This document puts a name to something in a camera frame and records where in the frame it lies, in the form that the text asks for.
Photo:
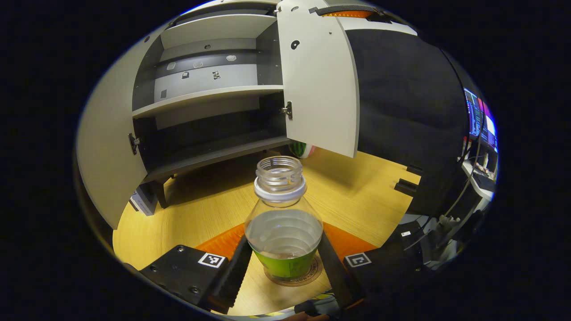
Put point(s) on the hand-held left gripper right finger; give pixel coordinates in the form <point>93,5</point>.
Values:
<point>339,281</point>

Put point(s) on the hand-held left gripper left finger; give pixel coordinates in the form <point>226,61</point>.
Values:
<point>234,276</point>

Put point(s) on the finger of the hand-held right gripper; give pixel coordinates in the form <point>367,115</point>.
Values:
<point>348,11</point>

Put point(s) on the round brown coaster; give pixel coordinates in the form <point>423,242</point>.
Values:
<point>314,274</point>

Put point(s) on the clear bottle with green label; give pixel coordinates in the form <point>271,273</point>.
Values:
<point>283,232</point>

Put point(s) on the grey and white cabinet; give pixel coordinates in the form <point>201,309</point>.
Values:
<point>209,129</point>

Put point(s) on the metal door hinge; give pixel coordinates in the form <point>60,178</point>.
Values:
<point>287,110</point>
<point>133,143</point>

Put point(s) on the white cabinet shelf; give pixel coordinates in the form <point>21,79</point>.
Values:
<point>209,29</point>
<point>200,98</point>

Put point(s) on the black stand foot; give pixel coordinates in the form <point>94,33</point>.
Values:
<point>415,170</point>
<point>407,187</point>

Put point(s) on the white box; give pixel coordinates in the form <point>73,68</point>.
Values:
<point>142,201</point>

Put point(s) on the computer monitor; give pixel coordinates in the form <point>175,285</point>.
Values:
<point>479,118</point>

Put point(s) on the white side desk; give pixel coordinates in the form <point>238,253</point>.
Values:
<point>479,183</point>

